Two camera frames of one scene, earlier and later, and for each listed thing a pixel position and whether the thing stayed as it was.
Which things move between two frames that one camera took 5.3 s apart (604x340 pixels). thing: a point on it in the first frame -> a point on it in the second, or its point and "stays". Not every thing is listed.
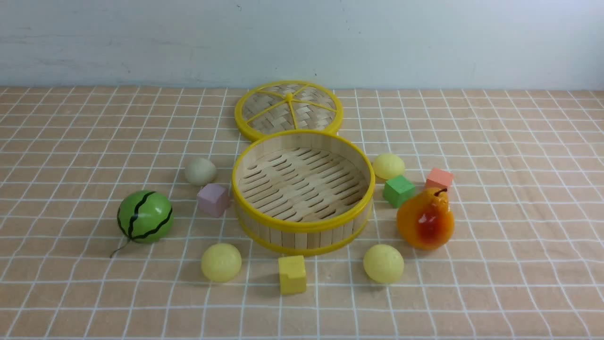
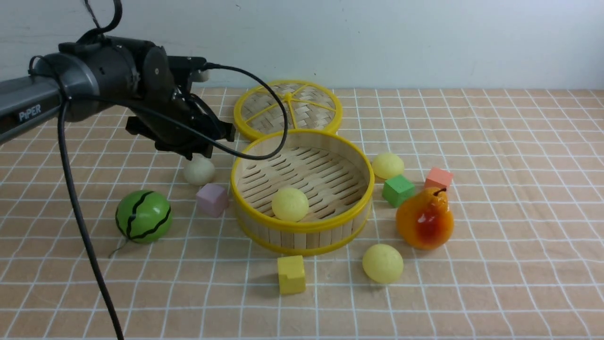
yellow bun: (383, 263) stays
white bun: (200, 172) stays
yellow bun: (221, 262) -> (290, 204)
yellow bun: (387, 165) stays
